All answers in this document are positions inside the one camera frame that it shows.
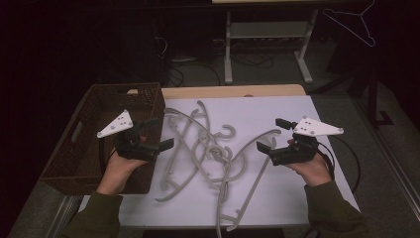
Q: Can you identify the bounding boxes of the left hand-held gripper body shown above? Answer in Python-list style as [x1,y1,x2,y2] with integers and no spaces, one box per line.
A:
[96,109,159,163]

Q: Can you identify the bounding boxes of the thin wire clothes hanger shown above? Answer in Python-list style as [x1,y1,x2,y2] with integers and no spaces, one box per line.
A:
[322,0,377,48]

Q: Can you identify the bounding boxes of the white table mat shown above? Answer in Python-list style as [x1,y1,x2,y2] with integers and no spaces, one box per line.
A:
[78,95,361,229]

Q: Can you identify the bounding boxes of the black metal stand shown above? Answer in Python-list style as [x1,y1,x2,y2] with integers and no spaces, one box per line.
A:
[313,65,395,128]

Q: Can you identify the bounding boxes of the metal floor rail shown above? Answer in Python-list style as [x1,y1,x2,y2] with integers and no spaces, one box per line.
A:
[353,95,420,212]

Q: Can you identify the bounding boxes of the brown wicker basket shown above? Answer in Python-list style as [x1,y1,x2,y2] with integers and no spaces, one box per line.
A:
[39,82,166,196]

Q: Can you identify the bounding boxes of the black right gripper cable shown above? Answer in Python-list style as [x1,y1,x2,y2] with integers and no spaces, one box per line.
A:
[317,134,362,194]

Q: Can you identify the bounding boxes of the metal stand frame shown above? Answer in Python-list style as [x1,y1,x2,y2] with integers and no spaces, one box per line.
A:
[211,0,320,85]

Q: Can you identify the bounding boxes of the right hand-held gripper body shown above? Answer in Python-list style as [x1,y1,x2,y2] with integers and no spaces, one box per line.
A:
[268,116,345,167]

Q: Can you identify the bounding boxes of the person's right hand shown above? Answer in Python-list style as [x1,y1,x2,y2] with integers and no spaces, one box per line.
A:
[286,153,333,188]

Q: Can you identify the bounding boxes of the person's left hand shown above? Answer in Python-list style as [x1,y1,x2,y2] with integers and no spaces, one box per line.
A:
[96,152,148,196]

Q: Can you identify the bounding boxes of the black floor cables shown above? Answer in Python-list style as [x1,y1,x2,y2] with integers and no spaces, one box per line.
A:
[164,59,222,87]

